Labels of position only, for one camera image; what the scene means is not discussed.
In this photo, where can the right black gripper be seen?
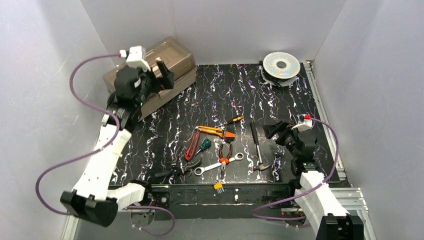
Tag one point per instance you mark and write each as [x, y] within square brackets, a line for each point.
[282, 133]

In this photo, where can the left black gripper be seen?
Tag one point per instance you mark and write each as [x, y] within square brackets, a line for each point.
[151, 80]

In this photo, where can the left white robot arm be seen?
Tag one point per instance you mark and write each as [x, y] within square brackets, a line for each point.
[91, 199]

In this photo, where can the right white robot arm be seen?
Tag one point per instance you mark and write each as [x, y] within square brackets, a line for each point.
[310, 190]

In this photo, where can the yellow black screwdriver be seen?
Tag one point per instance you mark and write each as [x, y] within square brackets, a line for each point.
[231, 121]

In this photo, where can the orange hex key set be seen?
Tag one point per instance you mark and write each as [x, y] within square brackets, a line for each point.
[229, 136]

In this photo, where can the yellow utility knife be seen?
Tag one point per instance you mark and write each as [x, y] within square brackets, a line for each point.
[211, 130]

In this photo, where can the green stubby screwdriver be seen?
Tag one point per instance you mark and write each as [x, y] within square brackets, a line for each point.
[205, 145]

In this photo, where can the red utility knife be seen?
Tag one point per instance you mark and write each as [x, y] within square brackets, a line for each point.
[191, 150]

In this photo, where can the silver combination wrench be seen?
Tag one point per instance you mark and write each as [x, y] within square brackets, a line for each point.
[200, 170]

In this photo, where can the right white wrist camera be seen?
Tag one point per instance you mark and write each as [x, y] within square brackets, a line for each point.
[304, 123]

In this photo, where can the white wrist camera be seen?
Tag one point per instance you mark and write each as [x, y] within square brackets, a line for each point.
[135, 58]
[304, 123]

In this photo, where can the black handled hammer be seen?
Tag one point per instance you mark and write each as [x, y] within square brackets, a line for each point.
[260, 166]

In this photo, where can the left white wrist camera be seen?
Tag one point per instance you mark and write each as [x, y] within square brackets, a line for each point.
[135, 58]

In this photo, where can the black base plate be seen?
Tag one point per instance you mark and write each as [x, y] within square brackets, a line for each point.
[238, 200]

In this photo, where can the black grey wire stripper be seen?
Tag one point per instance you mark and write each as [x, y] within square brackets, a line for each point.
[177, 166]

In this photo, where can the aluminium frame rail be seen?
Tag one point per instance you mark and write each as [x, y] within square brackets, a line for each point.
[339, 167]

